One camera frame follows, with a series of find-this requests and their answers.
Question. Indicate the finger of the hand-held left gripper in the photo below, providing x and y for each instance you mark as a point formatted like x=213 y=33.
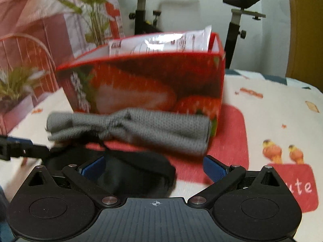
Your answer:
x=20 y=141

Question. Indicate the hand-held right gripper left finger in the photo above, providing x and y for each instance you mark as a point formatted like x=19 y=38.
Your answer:
x=93 y=167

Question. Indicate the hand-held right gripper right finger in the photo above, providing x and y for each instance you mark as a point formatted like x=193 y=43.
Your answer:
x=215 y=169

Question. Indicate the black cloth band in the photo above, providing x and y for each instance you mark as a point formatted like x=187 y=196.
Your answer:
x=141 y=171

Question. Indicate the grey knitted cloth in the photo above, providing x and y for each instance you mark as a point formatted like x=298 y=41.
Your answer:
x=151 y=128

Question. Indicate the red strawberry print box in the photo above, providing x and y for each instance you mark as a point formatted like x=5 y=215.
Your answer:
x=151 y=80

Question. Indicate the white plastic packet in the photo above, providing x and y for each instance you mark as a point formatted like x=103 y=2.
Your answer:
x=164 y=42

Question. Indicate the person's blue jeans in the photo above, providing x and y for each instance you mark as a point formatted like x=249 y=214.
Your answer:
x=3 y=211

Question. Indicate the printed blanket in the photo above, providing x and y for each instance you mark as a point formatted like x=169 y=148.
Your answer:
x=265 y=111

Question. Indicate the wooden board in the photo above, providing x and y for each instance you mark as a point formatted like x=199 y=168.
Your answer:
x=307 y=30

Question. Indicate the plant print wall poster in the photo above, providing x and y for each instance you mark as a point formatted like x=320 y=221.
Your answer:
x=25 y=42

